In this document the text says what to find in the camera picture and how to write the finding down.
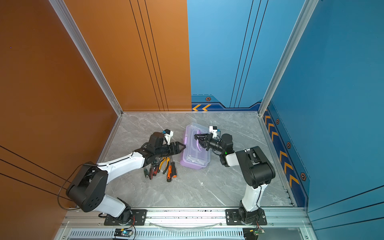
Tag left aluminium corner post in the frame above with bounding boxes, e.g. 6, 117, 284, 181
49, 0, 124, 117

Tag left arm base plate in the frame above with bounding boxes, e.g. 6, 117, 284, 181
104, 209, 148, 227

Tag clear toolbox lid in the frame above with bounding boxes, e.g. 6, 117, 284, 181
180, 123, 211, 170

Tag green handled ratchet wrench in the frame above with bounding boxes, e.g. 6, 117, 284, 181
143, 167, 150, 179

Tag purple toolbox base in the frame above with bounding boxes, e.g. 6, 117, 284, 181
180, 133, 211, 170

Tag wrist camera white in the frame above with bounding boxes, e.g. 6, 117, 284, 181
163, 129, 174, 145
209, 126, 220, 138

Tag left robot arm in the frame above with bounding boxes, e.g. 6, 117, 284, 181
66, 129, 186, 225

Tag left green circuit board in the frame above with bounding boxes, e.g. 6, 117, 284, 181
114, 228, 135, 240

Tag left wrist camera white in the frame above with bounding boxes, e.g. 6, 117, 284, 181
163, 129, 174, 145

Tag yellow handled pliers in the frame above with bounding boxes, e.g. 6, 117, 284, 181
159, 157, 171, 174

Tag aluminium corner post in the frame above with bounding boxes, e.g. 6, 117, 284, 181
258, 0, 319, 117
49, 0, 124, 117

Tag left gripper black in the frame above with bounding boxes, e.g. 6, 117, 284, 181
155, 141, 187, 159

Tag orange black screwdriver small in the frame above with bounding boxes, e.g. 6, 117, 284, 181
171, 158, 177, 178

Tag green circuit board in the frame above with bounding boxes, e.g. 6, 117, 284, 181
243, 228, 265, 240
114, 228, 135, 240

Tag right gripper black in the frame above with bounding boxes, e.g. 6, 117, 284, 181
195, 135, 226, 155

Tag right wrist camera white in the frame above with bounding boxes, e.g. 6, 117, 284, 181
209, 126, 220, 138

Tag right green circuit board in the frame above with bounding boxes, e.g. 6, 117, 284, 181
243, 228, 265, 240

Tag red black ratchet wrench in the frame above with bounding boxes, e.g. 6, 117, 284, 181
149, 165, 155, 180

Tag aluminium front rail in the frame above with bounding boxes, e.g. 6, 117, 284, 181
60, 207, 312, 229

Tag orange black screwdriver large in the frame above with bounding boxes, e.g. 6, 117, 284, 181
167, 161, 173, 182

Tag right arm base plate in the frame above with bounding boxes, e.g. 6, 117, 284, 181
225, 208, 268, 226

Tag right aluminium corner post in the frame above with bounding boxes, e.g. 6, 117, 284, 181
258, 0, 319, 117

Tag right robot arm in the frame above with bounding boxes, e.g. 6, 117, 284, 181
194, 133, 276, 226

